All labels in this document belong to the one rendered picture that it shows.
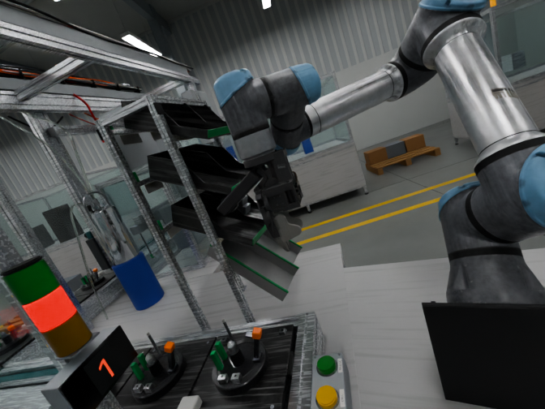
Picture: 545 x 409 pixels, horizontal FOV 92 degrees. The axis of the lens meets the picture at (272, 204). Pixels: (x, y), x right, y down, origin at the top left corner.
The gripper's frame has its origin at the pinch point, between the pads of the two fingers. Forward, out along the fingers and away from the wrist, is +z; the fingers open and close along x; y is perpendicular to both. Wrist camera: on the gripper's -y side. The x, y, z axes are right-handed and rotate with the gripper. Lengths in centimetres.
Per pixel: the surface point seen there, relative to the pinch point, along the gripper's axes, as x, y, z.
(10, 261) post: -23.8, -33.9, -19.0
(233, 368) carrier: -6.8, -20.2, 24.3
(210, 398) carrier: -12.1, -25.2, 26.3
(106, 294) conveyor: 63, -137, 32
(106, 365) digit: -23.6, -29.1, 2.7
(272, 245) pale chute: 40.6, -16.7, 16.9
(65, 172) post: 71, -127, -43
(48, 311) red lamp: -25.7, -29.8, -10.5
